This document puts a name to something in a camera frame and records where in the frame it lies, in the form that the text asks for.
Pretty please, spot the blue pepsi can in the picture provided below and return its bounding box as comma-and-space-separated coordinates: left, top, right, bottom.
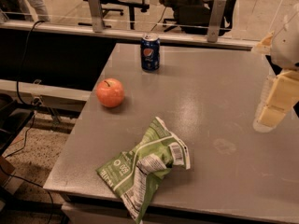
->
140, 33, 160, 72

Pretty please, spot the metal rail bracket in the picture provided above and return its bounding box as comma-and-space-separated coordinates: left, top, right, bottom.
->
88, 0, 105, 33
207, 0, 226, 43

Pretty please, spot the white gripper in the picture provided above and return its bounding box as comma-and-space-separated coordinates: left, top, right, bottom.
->
251, 4, 299, 133

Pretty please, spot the green jalapeno chip bag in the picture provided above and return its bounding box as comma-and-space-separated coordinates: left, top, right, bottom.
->
96, 117, 191, 224

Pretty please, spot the left metal rail bracket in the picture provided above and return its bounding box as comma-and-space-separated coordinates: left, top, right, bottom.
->
88, 0, 105, 33

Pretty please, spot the red apple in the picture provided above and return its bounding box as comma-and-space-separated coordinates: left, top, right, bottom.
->
96, 78, 124, 108

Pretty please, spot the right metal rail bracket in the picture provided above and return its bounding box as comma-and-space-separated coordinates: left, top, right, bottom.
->
207, 0, 226, 43

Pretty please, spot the black office chair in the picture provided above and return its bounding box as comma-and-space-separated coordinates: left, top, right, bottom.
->
160, 0, 236, 36

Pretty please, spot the black power cable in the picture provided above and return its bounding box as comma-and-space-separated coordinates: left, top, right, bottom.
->
15, 20, 47, 107

